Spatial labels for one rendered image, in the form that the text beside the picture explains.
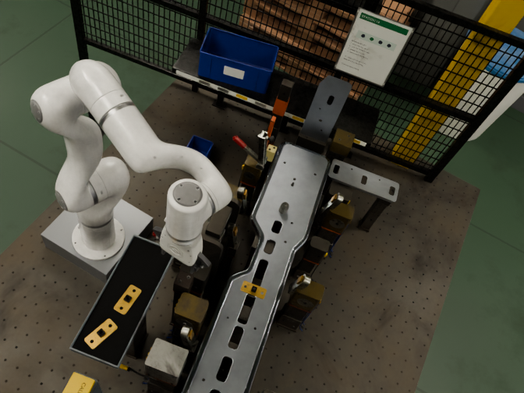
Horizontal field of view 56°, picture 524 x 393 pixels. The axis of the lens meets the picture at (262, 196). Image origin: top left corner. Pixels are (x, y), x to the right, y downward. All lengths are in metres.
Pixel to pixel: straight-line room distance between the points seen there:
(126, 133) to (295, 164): 1.00
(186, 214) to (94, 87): 0.34
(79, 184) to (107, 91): 0.47
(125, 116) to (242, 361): 0.85
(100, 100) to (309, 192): 1.01
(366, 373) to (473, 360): 1.19
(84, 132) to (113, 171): 0.25
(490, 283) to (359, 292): 1.41
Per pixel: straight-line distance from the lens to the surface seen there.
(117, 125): 1.10
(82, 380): 1.41
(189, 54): 2.24
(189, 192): 1.02
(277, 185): 1.88
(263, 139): 1.73
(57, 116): 1.29
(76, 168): 1.50
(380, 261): 2.22
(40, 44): 3.85
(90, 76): 1.15
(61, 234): 1.98
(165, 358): 1.46
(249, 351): 1.60
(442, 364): 3.00
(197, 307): 1.54
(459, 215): 2.55
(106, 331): 1.43
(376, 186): 2.02
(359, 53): 2.10
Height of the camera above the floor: 2.52
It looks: 56 degrees down
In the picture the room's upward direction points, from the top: 19 degrees clockwise
